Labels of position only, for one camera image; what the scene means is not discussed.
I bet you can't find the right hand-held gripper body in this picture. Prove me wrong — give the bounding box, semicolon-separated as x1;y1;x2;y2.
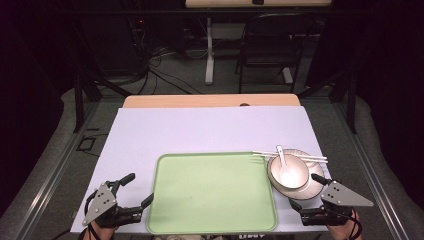
299;180;375;228

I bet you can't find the white chopstick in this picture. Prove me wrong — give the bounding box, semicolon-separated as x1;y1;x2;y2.
252;150;328;161
252;153;329;164

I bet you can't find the wooden table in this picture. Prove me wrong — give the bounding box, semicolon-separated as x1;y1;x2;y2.
122;93;302;109

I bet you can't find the white round bowl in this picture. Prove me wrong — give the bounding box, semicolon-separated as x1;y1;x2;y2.
267;153;311;191

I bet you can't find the light wooden desk top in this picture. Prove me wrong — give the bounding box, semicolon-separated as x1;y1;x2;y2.
184;0;334;9

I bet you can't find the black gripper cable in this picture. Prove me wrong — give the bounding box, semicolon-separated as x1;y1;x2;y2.
83;192;98;240
334;208;364;240

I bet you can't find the light green plastic tray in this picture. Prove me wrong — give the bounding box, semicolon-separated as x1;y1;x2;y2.
146;151;279;235

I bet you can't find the white table cover board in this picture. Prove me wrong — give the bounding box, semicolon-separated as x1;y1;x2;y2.
70;105;333;235

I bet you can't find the person's right hand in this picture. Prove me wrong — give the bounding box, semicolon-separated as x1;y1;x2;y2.
327;210;363;240

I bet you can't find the white desk leg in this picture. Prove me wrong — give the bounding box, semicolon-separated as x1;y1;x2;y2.
204;17;215;86

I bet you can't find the bundle of floor cables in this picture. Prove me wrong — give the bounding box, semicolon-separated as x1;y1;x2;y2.
131;44;203;96

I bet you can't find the white plastic spoon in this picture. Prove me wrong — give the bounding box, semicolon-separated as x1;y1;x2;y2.
275;144;302;188

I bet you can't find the black metal frame post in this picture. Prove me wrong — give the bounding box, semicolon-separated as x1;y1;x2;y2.
73;71;134;134
297;68;359;135

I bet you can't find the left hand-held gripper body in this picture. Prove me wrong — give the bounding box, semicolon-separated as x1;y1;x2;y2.
81;181;144;229

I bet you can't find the person's left hand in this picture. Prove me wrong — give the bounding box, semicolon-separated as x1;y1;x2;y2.
81;221;118;240

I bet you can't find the black folding chair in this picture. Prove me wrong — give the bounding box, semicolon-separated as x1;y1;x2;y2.
234;12;318;95

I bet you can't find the dark equipment rack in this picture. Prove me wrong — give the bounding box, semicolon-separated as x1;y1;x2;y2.
125;13;152;69

